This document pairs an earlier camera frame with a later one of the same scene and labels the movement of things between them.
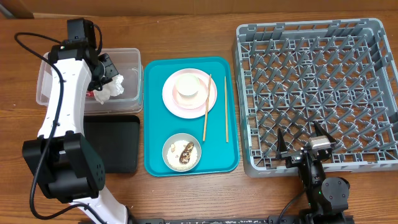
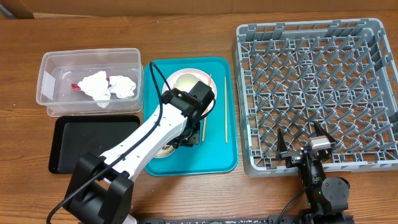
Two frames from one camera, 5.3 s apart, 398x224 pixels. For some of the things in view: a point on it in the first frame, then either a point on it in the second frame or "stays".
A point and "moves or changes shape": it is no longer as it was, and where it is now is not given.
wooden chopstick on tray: (226, 110) stays
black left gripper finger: (282, 146) stays
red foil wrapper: (89, 93) moves or changes shape
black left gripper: (112, 71) to (194, 139)
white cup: (187, 84) stays
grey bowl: (178, 137) to (165, 151)
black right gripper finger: (320, 131) stays
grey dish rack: (341, 74) stays
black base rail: (293, 219) stays
